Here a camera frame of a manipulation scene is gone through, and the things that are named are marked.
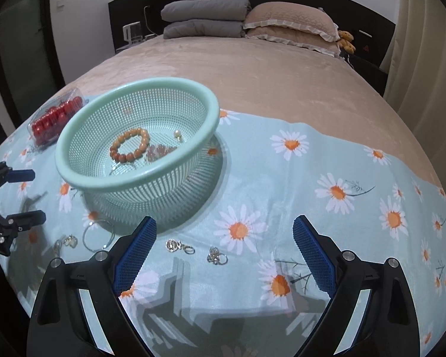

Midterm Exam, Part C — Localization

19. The beige bed blanket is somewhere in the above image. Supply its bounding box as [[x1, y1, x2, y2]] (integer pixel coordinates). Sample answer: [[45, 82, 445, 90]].
[[61, 33, 445, 190]]

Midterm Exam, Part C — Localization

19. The silver crystal ring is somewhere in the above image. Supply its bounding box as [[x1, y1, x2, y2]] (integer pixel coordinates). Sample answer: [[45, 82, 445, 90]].
[[207, 246, 228, 264]]

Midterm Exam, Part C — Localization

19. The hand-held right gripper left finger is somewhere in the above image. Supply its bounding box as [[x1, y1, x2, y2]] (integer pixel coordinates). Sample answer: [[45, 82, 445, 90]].
[[27, 216, 157, 357]]

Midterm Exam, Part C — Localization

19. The green plastic basket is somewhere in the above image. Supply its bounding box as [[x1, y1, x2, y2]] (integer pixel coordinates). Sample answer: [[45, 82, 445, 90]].
[[55, 77, 229, 232]]

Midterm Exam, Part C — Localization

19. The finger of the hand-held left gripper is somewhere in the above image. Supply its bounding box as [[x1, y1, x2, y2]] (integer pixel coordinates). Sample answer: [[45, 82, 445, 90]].
[[0, 201, 47, 257], [0, 162, 36, 194]]

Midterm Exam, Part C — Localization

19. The pink crystal bracelet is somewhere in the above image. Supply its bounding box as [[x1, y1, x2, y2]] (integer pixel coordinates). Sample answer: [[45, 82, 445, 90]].
[[145, 144, 178, 163]]

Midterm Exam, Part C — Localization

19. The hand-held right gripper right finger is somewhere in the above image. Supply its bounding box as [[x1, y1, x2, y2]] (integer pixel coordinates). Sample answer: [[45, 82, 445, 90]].
[[293, 214, 420, 357]]

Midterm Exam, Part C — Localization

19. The silver bangle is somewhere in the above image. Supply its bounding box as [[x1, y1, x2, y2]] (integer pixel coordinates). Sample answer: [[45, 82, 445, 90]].
[[82, 220, 116, 252]]

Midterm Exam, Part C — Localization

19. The cream curtain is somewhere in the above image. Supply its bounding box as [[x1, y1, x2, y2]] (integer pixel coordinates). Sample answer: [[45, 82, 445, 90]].
[[379, 0, 446, 179]]

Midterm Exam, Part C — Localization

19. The dark framed glass door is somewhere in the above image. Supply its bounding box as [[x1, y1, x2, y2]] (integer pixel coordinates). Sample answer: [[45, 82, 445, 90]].
[[0, 0, 65, 134]]

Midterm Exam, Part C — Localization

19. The daisy print cloth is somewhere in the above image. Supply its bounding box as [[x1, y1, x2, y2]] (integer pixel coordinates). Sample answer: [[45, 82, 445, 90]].
[[0, 95, 446, 357]]

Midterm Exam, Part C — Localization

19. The brown teddy bear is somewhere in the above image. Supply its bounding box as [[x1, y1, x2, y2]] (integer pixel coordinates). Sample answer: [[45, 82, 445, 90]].
[[336, 30, 357, 54]]

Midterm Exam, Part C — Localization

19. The silver charm with clasp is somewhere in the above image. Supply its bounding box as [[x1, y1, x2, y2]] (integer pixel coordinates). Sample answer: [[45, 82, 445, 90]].
[[166, 239, 195, 255]]

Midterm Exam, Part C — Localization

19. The beige frilled pillow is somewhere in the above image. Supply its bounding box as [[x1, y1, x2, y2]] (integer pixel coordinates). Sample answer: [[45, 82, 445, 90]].
[[245, 28, 339, 58], [243, 1, 339, 41]]

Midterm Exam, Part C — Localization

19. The cluttered white nightstand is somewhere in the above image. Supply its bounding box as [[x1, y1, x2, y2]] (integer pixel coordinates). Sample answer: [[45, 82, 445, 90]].
[[115, 33, 160, 53]]

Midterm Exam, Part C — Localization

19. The folded grey quilt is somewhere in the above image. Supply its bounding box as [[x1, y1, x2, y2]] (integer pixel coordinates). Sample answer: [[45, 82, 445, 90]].
[[161, 0, 251, 23], [163, 20, 246, 40]]

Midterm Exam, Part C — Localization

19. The white bedside device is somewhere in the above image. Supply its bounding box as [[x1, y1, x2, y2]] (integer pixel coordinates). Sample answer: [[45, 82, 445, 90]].
[[123, 23, 142, 43]]

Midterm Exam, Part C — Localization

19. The black nightstand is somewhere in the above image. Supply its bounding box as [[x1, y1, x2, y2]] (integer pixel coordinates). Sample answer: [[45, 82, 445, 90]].
[[351, 54, 387, 95]]

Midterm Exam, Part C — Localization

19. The clear box of red tomatoes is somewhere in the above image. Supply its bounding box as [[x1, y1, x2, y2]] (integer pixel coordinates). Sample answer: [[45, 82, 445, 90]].
[[27, 88, 84, 147]]

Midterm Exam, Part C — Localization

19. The orange bead bracelet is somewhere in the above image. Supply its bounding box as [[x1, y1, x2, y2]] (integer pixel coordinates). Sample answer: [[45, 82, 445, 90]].
[[109, 128, 150, 163]]

